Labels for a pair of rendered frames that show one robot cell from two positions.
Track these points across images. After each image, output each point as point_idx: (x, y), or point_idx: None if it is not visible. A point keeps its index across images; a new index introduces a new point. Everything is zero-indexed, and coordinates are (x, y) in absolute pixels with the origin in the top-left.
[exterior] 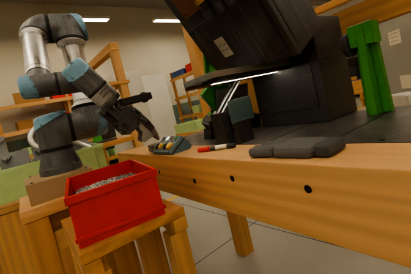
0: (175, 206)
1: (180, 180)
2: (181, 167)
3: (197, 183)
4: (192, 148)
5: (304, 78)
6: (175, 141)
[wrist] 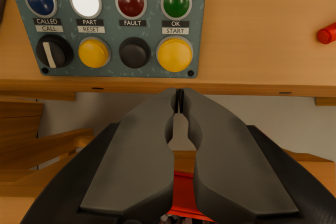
0: (320, 170)
1: (214, 91)
2: (252, 89)
3: (295, 93)
4: None
5: None
6: (187, 25)
